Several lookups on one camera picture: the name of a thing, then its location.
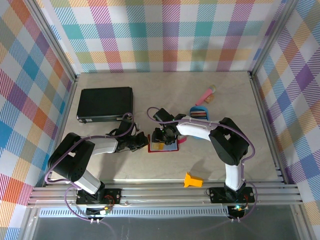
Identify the gold credit card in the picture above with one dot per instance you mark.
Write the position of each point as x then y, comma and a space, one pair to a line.
157, 147

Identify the red card holder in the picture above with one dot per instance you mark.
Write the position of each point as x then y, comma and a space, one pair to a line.
171, 148

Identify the blue oval card tin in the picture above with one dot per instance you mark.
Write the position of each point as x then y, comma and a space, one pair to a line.
198, 107

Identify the pink toy microphone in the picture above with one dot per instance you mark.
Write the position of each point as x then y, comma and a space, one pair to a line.
202, 98

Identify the small tan block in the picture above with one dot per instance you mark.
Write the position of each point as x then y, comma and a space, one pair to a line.
210, 99

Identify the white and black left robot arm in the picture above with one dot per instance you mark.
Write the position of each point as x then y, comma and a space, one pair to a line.
75, 162

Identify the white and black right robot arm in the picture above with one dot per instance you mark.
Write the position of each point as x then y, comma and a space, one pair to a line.
230, 145

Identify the black briefcase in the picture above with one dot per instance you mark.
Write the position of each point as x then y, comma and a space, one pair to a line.
105, 103

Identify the yellow plastic stand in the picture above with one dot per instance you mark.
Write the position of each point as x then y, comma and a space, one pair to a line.
192, 181

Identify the aluminium frame rail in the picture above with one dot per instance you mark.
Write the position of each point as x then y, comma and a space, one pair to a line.
162, 195

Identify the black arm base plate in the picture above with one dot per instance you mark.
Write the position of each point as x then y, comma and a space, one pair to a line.
217, 196
113, 193

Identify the aluminium side rail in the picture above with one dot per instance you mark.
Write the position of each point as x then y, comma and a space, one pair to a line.
60, 120
258, 95

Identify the black controller bracket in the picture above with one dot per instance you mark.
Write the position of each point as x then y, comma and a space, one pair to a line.
236, 215
93, 212

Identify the aluminium frame post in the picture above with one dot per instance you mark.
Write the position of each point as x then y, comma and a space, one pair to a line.
272, 37
53, 37

